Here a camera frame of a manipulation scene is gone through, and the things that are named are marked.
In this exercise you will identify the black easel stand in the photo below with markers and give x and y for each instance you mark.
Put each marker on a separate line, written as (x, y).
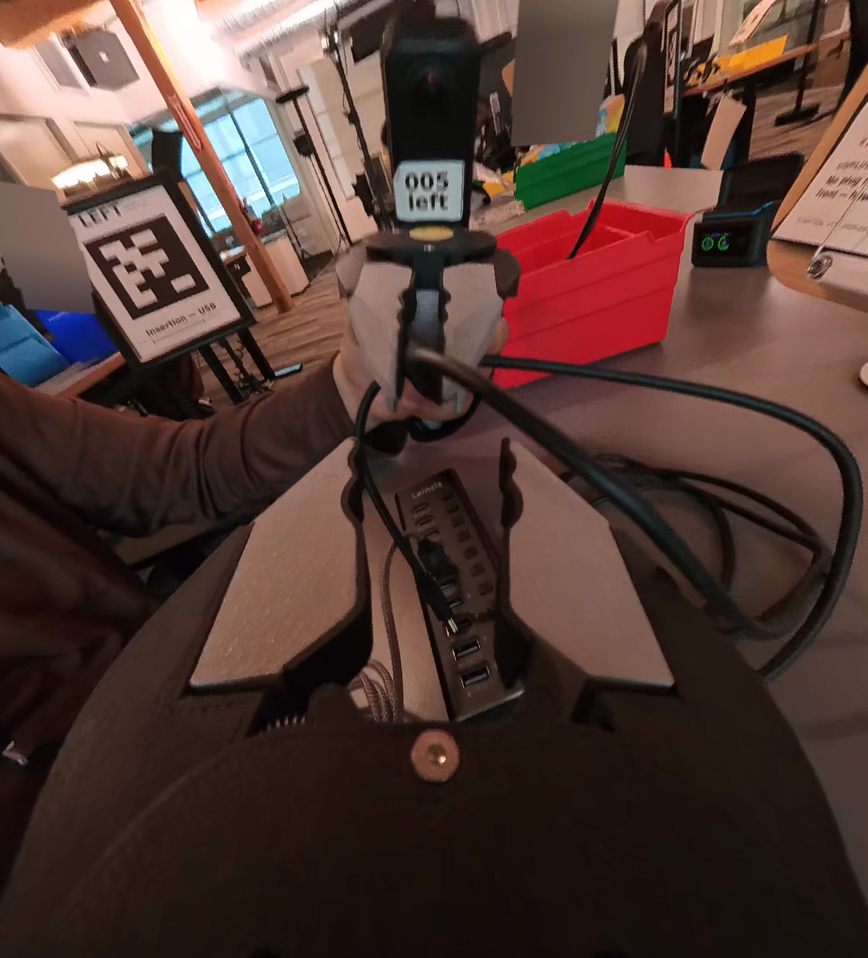
(218, 368)

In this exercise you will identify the framed marker sign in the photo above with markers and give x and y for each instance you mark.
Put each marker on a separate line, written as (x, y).
(157, 269)

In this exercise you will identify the blue plastic bin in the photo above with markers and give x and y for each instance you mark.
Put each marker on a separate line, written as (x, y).
(7, 337)

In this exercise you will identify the red plastic bin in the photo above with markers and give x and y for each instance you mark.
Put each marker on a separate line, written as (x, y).
(598, 299)

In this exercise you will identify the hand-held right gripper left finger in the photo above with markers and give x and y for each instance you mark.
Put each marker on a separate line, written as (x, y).
(291, 584)

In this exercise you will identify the orange wooden post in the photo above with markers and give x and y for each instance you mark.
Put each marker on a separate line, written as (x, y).
(202, 150)

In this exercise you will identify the green plastic bin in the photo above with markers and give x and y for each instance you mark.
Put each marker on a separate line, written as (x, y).
(561, 176)

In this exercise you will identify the person's left hand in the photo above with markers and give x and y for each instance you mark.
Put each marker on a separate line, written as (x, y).
(363, 400)

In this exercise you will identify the black multi-port usb hub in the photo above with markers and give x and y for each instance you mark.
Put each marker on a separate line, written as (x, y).
(471, 651)

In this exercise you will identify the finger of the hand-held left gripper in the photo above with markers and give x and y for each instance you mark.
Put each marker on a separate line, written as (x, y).
(475, 329)
(374, 314)

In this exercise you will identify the black device with green display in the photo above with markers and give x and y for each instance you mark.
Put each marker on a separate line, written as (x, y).
(733, 232)

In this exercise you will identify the person's left forearm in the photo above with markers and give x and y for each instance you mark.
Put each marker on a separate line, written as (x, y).
(179, 464)

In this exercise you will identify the instruction sheet board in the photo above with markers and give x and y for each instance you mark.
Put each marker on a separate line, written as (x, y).
(860, 172)

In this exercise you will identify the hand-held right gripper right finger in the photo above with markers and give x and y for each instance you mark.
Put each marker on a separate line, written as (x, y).
(576, 584)

